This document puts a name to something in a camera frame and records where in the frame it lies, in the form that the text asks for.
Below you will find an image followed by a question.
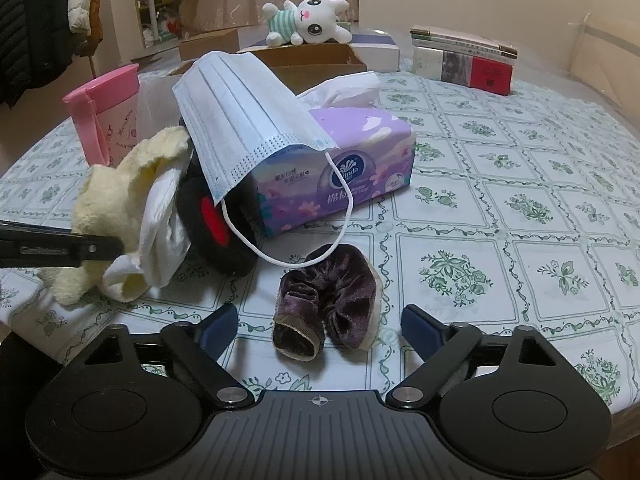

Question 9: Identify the floral tablecloth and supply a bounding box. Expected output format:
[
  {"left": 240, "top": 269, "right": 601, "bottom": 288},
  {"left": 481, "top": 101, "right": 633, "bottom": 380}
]
[{"left": 1, "top": 73, "right": 639, "bottom": 412}]

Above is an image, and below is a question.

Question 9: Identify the purple tissue pack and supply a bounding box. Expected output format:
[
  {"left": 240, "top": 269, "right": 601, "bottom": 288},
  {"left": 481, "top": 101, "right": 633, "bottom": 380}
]
[{"left": 252, "top": 70, "right": 416, "bottom": 237}]

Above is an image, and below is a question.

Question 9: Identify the plastic wrapped headboard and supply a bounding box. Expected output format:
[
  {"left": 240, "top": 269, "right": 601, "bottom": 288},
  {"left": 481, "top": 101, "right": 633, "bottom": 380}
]
[{"left": 568, "top": 13, "right": 640, "bottom": 117}]

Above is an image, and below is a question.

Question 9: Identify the cream yellow fluffy towel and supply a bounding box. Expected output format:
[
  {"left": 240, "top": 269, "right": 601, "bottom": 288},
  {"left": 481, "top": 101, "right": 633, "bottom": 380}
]
[{"left": 39, "top": 127, "right": 192, "bottom": 307}]

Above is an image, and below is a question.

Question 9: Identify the dark purple velvet scrunchie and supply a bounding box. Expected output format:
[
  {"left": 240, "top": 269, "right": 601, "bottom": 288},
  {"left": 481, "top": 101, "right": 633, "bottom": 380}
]
[{"left": 272, "top": 244, "right": 382, "bottom": 362}]

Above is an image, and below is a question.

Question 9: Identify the blue surgical face mask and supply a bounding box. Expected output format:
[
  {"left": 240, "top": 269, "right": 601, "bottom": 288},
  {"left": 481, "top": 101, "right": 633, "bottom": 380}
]
[{"left": 172, "top": 51, "right": 355, "bottom": 270}]

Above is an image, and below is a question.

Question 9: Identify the black red round earmuff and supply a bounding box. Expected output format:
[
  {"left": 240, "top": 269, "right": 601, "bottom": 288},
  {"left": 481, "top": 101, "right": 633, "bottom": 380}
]
[{"left": 174, "top": 116, "right": 264, "bottom": 279}]

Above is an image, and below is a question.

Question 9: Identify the small closed cardboard box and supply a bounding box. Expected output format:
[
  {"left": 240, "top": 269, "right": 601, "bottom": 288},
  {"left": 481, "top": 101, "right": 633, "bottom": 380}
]
[{"left": 178, "top": 28, "right": 240, "bottom": 61}]

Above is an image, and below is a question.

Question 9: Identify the white bunny plush toy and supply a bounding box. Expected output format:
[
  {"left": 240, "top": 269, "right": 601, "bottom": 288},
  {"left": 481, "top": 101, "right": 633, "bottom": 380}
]
[{"left": 262, "top": 0, "right": 352, "bottom": 48}]

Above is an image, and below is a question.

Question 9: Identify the stack of books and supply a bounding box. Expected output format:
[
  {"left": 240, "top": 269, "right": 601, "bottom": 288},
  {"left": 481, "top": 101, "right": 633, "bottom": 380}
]
[{"left": 410, "top": 25, "right": 518, "bottom": 96}]

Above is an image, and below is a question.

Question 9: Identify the white blue flat box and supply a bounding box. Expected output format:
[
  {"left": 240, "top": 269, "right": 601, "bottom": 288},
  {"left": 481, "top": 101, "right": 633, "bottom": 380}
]
[{"left": 342, "top": 22, "right": 400, "bottom": 73}]

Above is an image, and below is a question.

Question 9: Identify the long open cardboard box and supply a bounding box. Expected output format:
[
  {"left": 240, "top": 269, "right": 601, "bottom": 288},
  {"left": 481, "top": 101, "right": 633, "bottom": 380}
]
[{"left": 169, "top": 41, "right": 382, "bottom": 97}]

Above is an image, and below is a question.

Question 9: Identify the black jacket on rack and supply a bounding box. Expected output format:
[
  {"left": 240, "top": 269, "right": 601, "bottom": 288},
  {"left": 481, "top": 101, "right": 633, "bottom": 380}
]
[{"left": 1, "top": 0, "right": 73, "bottom": 107}]

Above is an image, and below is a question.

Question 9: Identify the white cloth glove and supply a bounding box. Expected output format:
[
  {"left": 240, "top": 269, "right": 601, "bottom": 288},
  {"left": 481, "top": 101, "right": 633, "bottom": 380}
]
[{"left": 103, "top": 158, "right": 191, "bottom": 298}]

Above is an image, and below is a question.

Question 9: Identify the pink lidded cup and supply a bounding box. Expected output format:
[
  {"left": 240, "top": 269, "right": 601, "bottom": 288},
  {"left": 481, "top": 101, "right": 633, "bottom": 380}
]
[{"left": 62, "top": 63, "right": 140, "bottom": 167}]

